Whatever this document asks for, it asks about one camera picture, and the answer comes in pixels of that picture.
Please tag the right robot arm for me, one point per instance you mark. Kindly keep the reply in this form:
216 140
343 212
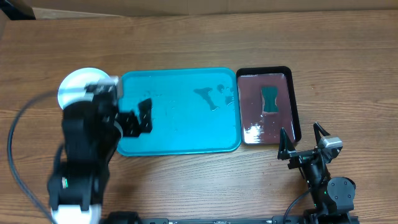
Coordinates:
333 197

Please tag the black tray with red liquid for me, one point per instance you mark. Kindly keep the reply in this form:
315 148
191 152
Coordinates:
258 127

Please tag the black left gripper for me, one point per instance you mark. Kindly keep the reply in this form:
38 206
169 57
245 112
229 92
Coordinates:
133 128

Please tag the teal plastic tray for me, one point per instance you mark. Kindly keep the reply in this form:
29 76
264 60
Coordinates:
194 110

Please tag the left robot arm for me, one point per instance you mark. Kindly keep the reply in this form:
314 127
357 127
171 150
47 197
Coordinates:
76 187

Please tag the cardboard sheet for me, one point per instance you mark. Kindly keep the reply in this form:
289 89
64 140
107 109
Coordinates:
200 7

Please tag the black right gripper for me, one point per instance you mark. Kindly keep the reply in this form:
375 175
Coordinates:
286 150

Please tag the light blue plate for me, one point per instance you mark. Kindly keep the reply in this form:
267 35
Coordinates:
73 86

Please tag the green sponge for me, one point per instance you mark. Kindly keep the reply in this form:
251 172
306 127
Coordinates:
269 96

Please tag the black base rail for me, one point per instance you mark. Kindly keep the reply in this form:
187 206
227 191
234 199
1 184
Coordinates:
273 220

